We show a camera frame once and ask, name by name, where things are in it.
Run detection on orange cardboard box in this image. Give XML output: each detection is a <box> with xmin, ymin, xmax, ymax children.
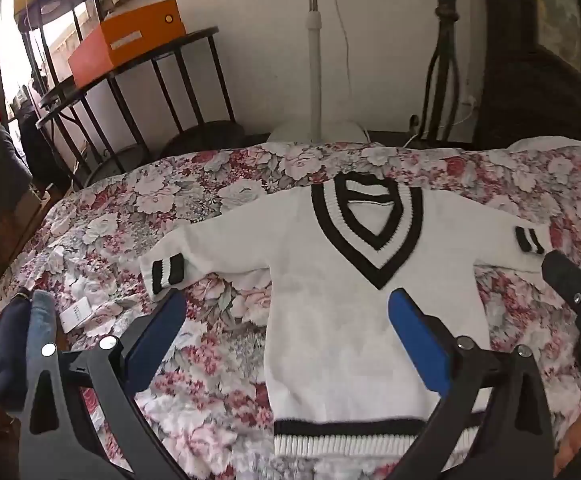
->
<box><xmin>68</xmin><ymin>0</ymin><xmax>186</xmax><ymax>88</ymax></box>

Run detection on white fan stand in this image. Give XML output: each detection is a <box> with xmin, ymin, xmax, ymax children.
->
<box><xmin>268</xmin><ymin>0</ymin><xmax>371</xmax><ymax>147</ymax></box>

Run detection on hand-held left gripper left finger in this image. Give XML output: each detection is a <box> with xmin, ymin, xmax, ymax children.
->
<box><xmin>18</xmin><ymin>289</ymin><xmax>191</xmax><ymax>480</ymax></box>

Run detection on black ornate metal stand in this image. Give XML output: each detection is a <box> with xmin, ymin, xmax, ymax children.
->
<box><xmin>407</xmin><ymin>0</ymin><xmax>473</xmax><ymax>142</ymax></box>

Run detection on white paper tag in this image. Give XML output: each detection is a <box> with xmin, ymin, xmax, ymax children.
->
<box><xmin>60</xmin><ymin>297</ymin><xmax>94</xmax><ymax>336</ymax></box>

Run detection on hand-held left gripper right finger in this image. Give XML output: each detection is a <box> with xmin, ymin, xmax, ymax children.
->
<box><xmin>388</xmin><ymin>286</ymin><xmax>557</xmax><ymax>480</ymax></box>

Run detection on folded blue jeans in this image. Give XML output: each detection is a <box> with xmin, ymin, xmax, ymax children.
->
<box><xmin>25</xmin><ymin>290</ymin><xmax>71</xmax><ymax>376</ymax></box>

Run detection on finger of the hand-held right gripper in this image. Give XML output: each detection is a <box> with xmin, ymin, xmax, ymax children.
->
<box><xmin>541</xmin><ymin>250</ymin><xmax>581</xmax><ymax>321</ymax></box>

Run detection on white sweater with black trim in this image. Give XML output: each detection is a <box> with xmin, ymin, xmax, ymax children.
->
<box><xmin>139</xmin><ymin>172</ymin><xmax>553</xmax><ymax>458</ymax></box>

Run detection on black round metal rack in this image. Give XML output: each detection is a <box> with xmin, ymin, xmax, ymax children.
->
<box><xmin>35</xmin><ymin>27</ymin><xmax>246</xmax><ymax>161</ymax></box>
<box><xmin>13</xmin><ymin>0</ymin><xmax>146</xmax><ymax>186</ymax></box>

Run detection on folded navy cloth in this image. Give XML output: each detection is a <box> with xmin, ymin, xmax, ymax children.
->
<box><xmin>0</xmin><ymin>295</ymin><xmax>34</xmax><ymax>401</ymax></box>

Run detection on floral bed blanket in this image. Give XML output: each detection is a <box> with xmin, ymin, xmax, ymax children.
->
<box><xmin>0</xmin><ymin>140</ymin><xmax>581</xmax><ymax>480</ymax></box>

